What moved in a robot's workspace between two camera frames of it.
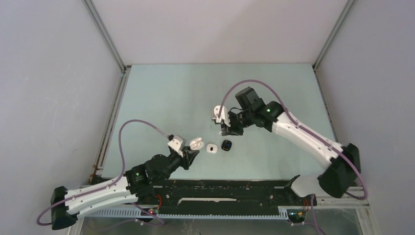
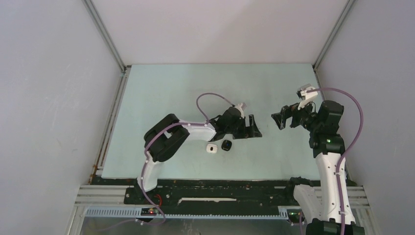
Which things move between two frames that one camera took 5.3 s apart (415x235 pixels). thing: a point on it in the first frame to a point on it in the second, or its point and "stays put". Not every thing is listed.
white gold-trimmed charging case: (212, 148) stays put
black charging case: (226, 145) stays put
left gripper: (189, 156) to (245, 131)
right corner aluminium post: (332, 35) stays put
